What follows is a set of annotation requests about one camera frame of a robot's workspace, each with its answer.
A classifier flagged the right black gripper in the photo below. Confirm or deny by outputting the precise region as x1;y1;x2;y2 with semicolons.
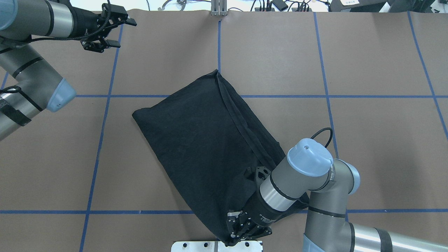
226;196;291;245

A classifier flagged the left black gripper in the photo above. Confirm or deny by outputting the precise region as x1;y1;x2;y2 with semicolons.
70;3;137;53

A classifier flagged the black graphic t-shirt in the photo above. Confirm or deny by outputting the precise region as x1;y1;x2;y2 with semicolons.
132;70;286;245

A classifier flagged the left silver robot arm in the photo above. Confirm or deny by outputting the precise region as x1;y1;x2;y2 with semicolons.
0;0;137;139

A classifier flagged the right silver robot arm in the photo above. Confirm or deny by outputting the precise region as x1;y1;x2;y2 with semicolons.
224;138;447;252

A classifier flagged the black power adapter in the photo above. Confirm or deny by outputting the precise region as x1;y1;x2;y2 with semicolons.
271;0;288;11

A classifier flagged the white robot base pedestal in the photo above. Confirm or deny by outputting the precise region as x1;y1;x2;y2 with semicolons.
171;241;264;252

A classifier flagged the aluminium frame post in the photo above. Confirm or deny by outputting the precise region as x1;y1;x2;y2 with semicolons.
210;0;228;16

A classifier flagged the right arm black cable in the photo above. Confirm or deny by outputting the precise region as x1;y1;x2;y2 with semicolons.
310;127;334;149

